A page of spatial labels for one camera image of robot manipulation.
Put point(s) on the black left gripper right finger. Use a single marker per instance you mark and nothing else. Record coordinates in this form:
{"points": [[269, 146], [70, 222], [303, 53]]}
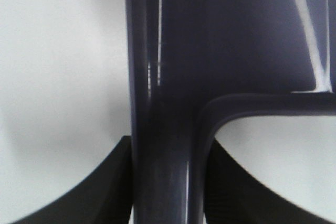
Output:
{"points": [[232, 195]]}

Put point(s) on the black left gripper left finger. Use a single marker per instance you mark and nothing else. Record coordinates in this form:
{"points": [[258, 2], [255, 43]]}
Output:
{"points": [[104, 196]]}

